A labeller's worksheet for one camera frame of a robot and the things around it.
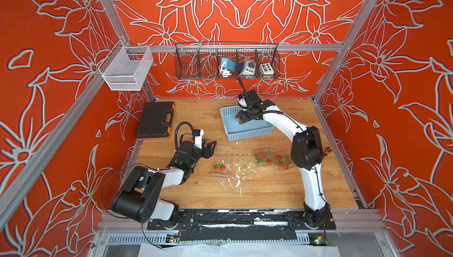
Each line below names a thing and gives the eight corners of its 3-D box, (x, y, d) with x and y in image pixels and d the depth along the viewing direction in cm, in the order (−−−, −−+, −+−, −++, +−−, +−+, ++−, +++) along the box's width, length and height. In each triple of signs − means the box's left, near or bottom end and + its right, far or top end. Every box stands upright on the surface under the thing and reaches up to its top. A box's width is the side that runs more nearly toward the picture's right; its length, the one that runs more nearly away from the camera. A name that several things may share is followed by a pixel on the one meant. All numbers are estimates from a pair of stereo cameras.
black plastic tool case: (133, 140, 100) (130, 135, 97) (147, 106, 117) (144, 101, 114) (167, 140, 100) (164, 135, 97) (175, 106, 117) (174, 101, 114)
